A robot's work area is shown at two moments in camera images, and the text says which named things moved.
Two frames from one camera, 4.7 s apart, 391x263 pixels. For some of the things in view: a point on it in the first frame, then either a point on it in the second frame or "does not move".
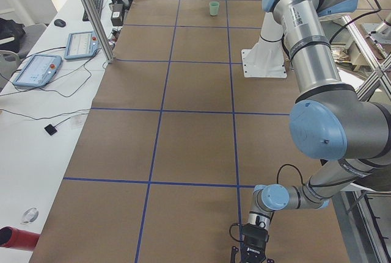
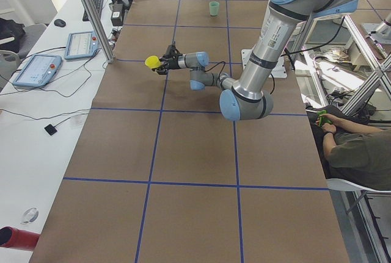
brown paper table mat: [176, 140] does not move
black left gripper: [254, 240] to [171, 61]
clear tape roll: [30, 215] does not move
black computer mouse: [60, 22] does not move
